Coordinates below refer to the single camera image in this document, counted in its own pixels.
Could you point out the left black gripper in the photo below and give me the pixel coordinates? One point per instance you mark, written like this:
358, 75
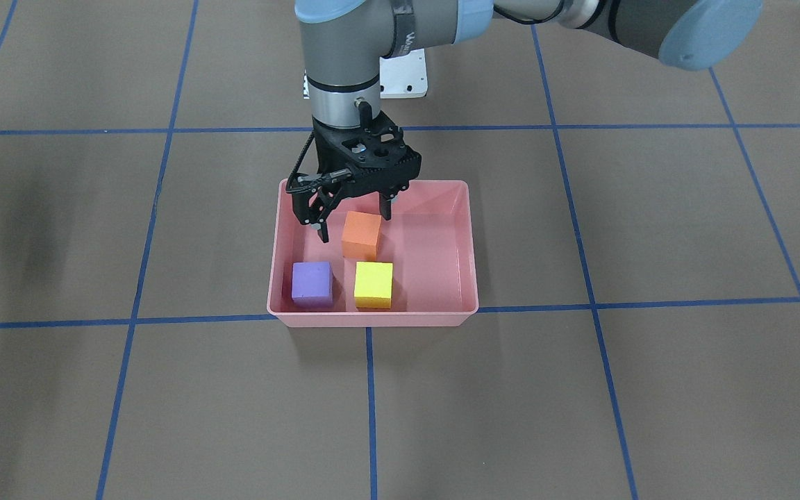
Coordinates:
305, 204

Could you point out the orange foam block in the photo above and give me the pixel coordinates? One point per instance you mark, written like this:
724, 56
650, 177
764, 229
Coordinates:
361, 236

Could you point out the yellow foam block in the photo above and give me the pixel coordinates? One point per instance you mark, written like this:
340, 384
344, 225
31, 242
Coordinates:
373, 286

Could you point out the purple foam block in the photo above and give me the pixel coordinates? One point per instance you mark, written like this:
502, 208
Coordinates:
312, 285

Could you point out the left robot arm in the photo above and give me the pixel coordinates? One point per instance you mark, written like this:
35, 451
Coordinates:
342, 42

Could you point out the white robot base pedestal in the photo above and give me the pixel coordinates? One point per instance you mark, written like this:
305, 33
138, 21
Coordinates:
404, 77

